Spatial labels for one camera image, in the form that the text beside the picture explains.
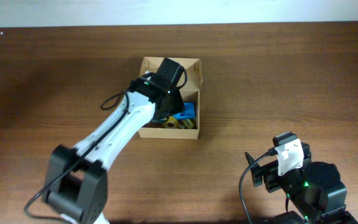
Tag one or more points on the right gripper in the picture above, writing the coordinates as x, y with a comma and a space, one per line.
270, 173

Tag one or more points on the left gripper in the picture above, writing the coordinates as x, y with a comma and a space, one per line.
179, 106

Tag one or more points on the yellow clear tape roll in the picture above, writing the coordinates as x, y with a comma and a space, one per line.
171, 123

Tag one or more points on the blue plastic case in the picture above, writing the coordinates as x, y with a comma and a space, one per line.
188, 113

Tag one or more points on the brown cardboard box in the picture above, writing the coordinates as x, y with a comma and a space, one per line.
189, 93

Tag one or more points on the yellow highlighter pen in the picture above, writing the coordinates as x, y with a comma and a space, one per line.
189, 124

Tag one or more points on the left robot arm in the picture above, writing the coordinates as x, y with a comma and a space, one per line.
76, 184

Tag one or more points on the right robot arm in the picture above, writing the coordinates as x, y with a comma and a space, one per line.
314, 191

